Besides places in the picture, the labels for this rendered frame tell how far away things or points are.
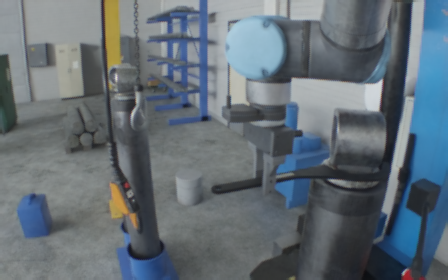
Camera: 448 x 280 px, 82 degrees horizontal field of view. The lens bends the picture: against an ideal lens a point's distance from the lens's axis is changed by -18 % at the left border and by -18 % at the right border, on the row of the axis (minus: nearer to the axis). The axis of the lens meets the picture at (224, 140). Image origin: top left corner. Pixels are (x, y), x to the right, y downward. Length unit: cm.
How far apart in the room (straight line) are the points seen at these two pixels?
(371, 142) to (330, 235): 26
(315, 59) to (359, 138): 34
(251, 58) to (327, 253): 58
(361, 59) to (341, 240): 52
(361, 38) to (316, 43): 7
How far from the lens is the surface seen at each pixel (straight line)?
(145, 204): 201
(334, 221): 79
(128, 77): 178
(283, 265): 122
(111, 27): 301
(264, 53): 43
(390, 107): 112
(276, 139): 57
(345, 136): 73
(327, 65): 44
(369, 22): 38
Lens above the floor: 181
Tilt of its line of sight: 19 degrees down
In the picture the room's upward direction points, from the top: straight up
